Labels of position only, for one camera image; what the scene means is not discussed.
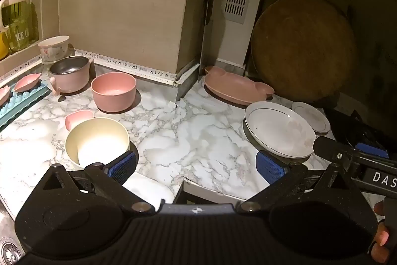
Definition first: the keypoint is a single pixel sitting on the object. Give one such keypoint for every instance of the pink leaf-shaped dish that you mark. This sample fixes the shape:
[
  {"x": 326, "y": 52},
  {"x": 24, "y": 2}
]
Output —
[
  {"x": 3, "y": 95},
  {"x": 28, "y": 82}
]

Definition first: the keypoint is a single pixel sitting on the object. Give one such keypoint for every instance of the steel sink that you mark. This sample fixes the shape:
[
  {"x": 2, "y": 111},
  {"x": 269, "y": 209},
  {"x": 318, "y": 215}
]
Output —
[{"x": 7, "y": 248}]

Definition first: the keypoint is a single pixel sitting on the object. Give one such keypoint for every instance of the pink heart-shaped dish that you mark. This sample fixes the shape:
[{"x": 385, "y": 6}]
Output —
[{"x": 76, "y": 119}]

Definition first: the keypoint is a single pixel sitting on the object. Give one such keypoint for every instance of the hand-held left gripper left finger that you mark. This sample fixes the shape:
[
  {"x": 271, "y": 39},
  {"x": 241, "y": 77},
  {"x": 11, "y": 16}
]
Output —
[{"x": 122, "y": 165}]

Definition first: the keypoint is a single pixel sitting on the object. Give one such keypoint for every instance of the black gas stove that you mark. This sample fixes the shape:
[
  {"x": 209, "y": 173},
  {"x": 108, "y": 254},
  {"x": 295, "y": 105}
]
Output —
[{"x": 347, "y": 125}]

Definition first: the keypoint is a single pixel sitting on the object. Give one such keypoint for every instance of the small white plate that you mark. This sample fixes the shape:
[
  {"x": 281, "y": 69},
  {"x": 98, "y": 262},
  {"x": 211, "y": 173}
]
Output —
[{"x": 310, "y": 116}]

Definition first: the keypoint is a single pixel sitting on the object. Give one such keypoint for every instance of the green glass jar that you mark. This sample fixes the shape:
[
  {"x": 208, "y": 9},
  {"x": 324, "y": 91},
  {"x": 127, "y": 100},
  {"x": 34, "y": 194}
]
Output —
[{"x": 18, "y": 19}]

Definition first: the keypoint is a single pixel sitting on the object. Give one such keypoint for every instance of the cream bowl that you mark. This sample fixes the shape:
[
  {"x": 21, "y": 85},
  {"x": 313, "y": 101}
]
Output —
[{"x": 93, "y": 134}]

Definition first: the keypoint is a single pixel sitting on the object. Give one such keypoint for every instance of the cleaver knife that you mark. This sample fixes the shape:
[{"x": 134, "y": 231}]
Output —
[{"x": 204, "y": 44}]

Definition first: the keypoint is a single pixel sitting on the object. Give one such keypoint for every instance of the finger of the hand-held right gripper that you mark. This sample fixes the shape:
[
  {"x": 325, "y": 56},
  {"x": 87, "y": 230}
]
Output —
[
  {"x": 332, "y": 150},
  {"x": 372, "y": 150}
]

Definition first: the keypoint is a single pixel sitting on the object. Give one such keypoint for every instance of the pink pot with steel interior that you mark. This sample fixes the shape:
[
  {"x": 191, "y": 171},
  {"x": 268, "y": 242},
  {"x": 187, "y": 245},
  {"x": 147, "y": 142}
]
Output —
[{"x": 73, "y": 81}]

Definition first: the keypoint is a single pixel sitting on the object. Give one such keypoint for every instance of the large white plate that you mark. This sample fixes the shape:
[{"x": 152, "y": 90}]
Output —
[{"x": 276, "y": 128}]

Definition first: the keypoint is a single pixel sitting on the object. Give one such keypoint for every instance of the white floral bowl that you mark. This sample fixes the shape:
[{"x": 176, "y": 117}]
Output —
[{"x": 54, "y": 46}]

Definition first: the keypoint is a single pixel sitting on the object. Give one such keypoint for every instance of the round wooden cutting board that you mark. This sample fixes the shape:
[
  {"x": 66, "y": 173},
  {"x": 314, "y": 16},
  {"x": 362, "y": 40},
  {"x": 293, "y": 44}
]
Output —
[{"x": 304, "y": 47}]

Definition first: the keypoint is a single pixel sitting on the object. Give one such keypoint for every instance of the person's right hand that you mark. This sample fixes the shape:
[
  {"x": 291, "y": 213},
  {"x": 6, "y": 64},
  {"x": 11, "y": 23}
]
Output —
[{"x": 382, "y": 237}]

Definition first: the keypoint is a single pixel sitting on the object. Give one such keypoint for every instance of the blue ice cube tray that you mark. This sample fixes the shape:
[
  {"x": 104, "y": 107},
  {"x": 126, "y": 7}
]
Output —
[{"x": 24, "y": 101}]

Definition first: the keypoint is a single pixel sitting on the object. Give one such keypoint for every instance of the pink bowl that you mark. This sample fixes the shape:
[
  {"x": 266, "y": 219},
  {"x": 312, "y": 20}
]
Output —
[{"x": 113, "y": 100}]

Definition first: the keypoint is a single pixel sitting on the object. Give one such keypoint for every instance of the music note border tape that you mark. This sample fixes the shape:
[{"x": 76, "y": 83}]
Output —
[{"x": 124, "y": 64}]

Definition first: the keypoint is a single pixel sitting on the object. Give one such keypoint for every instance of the pink bear-shaped plate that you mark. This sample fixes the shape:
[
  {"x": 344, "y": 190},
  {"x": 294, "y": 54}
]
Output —
[{"x": 235, "y": 88}]

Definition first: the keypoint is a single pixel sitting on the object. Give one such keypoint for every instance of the yellow mug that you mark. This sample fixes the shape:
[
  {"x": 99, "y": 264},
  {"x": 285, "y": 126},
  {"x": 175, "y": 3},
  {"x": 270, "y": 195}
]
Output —
[{"x": 3, "y": 46}]

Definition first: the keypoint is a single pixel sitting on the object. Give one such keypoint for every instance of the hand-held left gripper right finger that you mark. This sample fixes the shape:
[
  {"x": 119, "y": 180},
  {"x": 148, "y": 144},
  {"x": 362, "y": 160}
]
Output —
[{"x": 269, "y": 167}]

